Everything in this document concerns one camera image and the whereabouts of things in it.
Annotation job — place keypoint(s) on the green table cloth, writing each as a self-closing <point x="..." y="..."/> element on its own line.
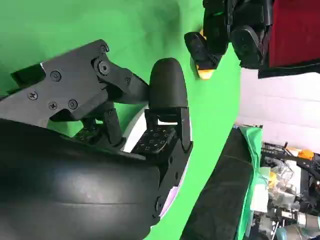
<point x="150" y="25"/>

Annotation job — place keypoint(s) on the cluttered workshop machines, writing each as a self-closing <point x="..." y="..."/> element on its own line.
<point x="287" y="200"/>

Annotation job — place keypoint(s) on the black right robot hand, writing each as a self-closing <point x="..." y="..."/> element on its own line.
<point x="75" y="187"/>

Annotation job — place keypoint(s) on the green hanging cloth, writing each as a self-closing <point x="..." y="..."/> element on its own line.
<point x="252" y="150"/>

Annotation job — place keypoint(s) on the black backdrop cloth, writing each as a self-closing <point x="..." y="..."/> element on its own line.
<point x="220" y="195"/>

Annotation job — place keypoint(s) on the lilac plate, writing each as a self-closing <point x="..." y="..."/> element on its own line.
<point x="133" y="135"/>

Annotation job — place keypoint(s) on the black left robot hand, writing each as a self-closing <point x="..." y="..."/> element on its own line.
<point x="215" y="25"/>

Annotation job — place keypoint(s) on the orange and white bread roll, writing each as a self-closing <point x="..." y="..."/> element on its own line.
<point x="205" y="74"/>

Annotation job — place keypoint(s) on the orange workshop part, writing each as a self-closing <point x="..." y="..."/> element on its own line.
<point x="301" y="153"/>

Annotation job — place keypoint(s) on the red fabric object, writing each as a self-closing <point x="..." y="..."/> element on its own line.
<point x="295" y="32"/>

